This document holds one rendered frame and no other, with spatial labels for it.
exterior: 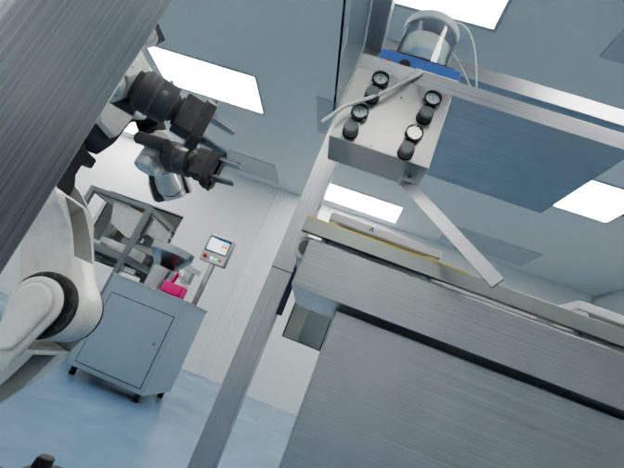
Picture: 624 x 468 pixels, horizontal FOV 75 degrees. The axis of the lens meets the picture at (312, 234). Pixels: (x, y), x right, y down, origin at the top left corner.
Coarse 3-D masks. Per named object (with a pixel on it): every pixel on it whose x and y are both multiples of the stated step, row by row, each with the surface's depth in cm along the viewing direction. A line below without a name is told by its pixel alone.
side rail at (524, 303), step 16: (304, 224) 83; (320, 224) 83; (336, 240) 82; (352, 240) 82; (368, 240) 82; (384, 256) 81; (400, 256) 81; (416, 256) 81; (416, 272) 81; (432, 272) 80; (448, 272) 80; (464, 288) 79; (480, 288) 79; (496, 288) 79; (512, 304) 78; (528, 304) 78; (544, 304) 78; (560, 320) 77; (576, 320) 77; (592, 320) 77; (592, 336) 77; (608, 336) 76
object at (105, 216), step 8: (104, 208) 632; (136, 208) 631; (104, 216) 628; (152, 216) 626; (168, 216) 625; (176, 216) 625; (96, 224) 624; (104, 224) 624; (176, 224) 621; (96, 232) 620; (112, 232) 619; (120, 232) 619; (120, 240) 615; (168, 240) 613; (104, 264) 603; (112, 264) 603; (144, 264) 602; (128, 272) 599; (136, 272) 598
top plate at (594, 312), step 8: (568, 304) 84; (576, 304) 81; (584, 304) 80; (592, 312) 80; (600, 312) 80; (608, 312) 80; (544, 320) 95; (600, 320) 82; (608, 320) 80; (616, 320) 79
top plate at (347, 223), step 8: (336, 216) 86; (344, 216) 86; (344, 224) 85; (352, 224) 85; (360, 224) 85; (360, 232) 86; (368, 232) 85; (376, 232) 85; (384, 232) 85; (384, 240) 85; (392, 240) 84; (400, 240) 84; (408, 240) 84; (408, 248) 84; (416, 248) 84; (424, 248) 84; (432, 248) 84; (432, 256) 83; (440, 256) 83
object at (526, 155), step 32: (384, 64) 91; (480, 96) 89; (448, 128) 101; (480, 128) 97; (512, 128) 93; (544, 128) 89; (576, 128) 86; (448, 160) 113; (480, 160) 108; (512, 160) 103; (544, 160) 98; (576, 160) 94; (608, 160) 91; (480, 192) 123; (512, 192) 116; (544, 192) 111
